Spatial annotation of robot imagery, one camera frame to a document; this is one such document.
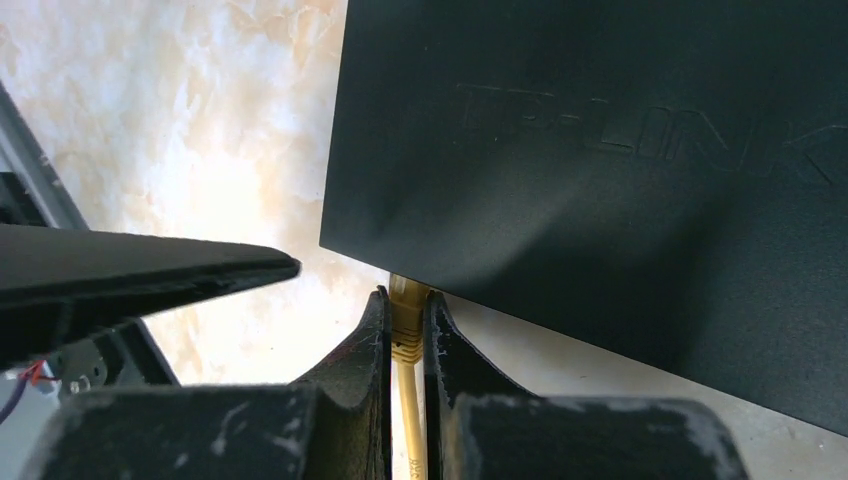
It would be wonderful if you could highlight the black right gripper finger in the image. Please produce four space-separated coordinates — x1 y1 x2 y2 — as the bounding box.
423 292 535 479
293 286 392 479
1 225 301 370

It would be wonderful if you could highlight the yellow ethernet cable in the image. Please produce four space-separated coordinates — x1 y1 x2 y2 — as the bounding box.
388 272 433 480

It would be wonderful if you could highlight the black network switch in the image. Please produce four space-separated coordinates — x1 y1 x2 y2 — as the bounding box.
320 1 847 434

